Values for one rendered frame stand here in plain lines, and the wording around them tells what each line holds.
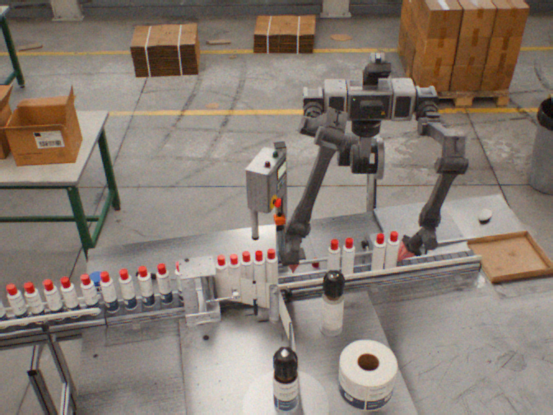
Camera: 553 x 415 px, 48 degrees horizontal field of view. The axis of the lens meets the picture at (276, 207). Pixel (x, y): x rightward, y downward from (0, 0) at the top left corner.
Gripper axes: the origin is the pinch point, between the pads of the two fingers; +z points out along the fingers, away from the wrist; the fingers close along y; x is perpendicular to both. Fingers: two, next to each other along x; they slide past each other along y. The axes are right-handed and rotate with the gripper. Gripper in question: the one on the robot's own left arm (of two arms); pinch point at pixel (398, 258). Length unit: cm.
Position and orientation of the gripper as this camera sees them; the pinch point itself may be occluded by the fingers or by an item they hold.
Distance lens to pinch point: 279.7
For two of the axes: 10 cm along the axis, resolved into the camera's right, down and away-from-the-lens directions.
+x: 7.7, 3.8, 5.1
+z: -6.1, 6.8, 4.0
